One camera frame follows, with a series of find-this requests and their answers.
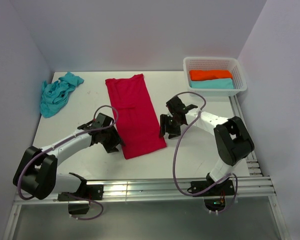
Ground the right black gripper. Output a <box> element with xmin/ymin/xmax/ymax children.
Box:
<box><xmin>159</xmin><ymin>113</ymin><xmax>184</xmax><ymax>139</ymax></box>

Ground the white perforated plastic basket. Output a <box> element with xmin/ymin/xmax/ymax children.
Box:
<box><xmin>183</xmin><ymin>57</ymin><xmax>248</xmax><ymax>97</ymax></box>

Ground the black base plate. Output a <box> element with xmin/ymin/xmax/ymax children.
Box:
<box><xmin>188</xmin><ymin>178</ymin><xmax>236</xmax><ymax>198</ymax></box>
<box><xmin>57</xmin><ymin>184</ymin><xmax>104</xmax><ymax>202</ymax></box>

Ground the rolled orange t shirt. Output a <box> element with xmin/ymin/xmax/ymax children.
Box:
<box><xmin>189</xmin><ymin>70</ymin><xmax>233</xmax><ymax>81</ymax></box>

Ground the crumpled teal t shirt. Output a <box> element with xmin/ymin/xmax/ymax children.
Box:
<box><xmin>40</xmin><ymin>72</ymin><xmax>85</xmax><ymax>118</ymax></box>

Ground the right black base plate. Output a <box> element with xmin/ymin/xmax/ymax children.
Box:
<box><xmin>188</xmin><ymin>178</ymin><xmax>236</xmax><ymax>198</ymax></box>

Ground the crimson red t shirt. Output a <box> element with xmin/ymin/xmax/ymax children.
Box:
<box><xmin>105</xmin><ymin>74</ymin><xmax>167</xmax><ymax>160</ymax></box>

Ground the aluminium mounting rail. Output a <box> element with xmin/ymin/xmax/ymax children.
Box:
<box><xmin>13</xmin><ymin>96</ymin><xmax>277</xmax><ymax>206</ymax></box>

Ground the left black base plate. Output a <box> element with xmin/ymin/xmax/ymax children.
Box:
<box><xmin>57</xmin><ymin>184</ymin><xmax>104</xmax><ymax>202</ymax></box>

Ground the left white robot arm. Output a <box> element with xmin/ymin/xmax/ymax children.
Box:
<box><xmin>12</xmin><ymin>113</ymin><xmax>125</xmax><ymax>200</ymax></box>

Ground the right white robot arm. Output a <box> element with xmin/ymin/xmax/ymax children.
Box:
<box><xmin>159</xmin><ymin>96</ymin><xmax>255</xmax><ymax>195</ymax></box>

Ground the rolled teal t shirt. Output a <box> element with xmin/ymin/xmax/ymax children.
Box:
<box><xmin>190</xmin><ymin>78</ymin><xmax>234</xmax><ymax>90</ymax></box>

